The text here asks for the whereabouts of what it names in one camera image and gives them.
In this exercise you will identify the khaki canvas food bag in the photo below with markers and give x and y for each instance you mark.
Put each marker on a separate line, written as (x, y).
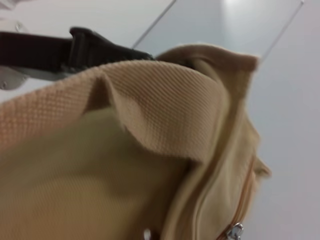
(100, 162)

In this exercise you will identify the silver metal zipper pull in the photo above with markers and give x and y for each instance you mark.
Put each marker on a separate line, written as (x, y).
(235, 231)

